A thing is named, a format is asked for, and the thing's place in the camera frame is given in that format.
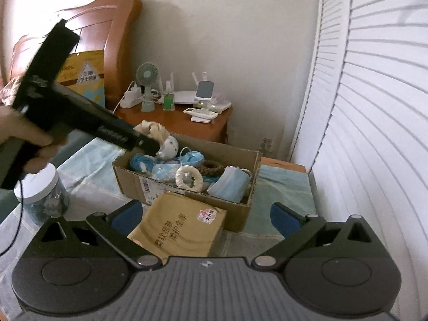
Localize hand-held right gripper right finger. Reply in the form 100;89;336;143
251;202;373;270

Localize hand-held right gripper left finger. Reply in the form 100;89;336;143
40;200;161;270

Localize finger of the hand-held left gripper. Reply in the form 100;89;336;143
134;133;161;156

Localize white fluffy cloth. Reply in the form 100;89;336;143
134;120;169;143

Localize cream printed pouch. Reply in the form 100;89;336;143
156;136;180;161

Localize cardboard box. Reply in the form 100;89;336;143
112;130;263;233

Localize cream scrunchie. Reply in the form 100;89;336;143
175;165;203;193

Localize plastic-wrapped blue face mask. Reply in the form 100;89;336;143
180;148;205;166

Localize blue face mask bundle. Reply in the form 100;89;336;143
207;166;252;204

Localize brown scrunchie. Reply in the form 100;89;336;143
196;160;228;178

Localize person's left hand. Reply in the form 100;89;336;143
0;107;67;174

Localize light blue towel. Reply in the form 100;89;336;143
55;137;316;241

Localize wooden nightstand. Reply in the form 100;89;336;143
114;102;234;146

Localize yellow snack bag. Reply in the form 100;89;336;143
55;49;107;109

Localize white power strip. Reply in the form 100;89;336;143
120;89;145;109

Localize green spray bottle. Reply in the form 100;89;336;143
163;79;174;111

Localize golden tissue pack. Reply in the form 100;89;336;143
127;190;228;264

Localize white remote control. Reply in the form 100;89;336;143
184;107;219;116

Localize white router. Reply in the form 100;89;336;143
157;72;232;111

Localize wooden bed headboard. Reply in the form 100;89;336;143
0;0;143;108

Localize small green desk fan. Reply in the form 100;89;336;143
135;62;160;112

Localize white stand with grey screen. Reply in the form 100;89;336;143
194;80;215;114

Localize clear jar with white lid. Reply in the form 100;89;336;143
14;165;70;224

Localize white louvered closet door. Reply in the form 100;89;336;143
308;0;428;308
289;0;355;174

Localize white power cable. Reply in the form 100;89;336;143
112;80;137;114

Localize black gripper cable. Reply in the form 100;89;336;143
0;174;26;258

